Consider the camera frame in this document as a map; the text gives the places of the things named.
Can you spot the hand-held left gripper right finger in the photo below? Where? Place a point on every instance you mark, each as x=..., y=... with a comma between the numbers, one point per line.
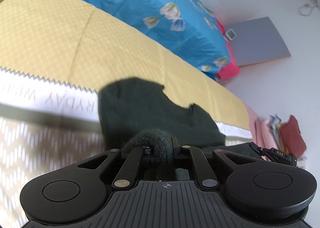
x=175, y=148

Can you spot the small white clock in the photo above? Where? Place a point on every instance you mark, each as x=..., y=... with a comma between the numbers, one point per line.
x=230, y=34

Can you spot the yellow beige patterned bedspread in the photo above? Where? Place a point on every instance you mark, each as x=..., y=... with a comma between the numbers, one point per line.
x=75, y=47

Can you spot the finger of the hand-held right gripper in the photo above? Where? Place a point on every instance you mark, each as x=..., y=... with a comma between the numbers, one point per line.
x=256, y=148

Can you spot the dark green sweater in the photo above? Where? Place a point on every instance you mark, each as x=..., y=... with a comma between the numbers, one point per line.
x=140, y=113

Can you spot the pink sheet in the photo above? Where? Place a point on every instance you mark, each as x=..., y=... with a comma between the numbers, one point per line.
x=260, y=130

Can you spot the blue floral quilt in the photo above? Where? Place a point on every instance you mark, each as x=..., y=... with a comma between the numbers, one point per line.
x=150, y=5

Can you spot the pile of folded clothes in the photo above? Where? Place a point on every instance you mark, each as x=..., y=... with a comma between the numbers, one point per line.
x=290, y=135

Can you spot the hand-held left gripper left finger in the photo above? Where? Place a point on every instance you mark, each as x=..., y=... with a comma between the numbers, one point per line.
x=146, y=151

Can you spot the grey headboard panel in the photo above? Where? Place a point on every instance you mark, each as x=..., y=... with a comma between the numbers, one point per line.
x=262, y=40

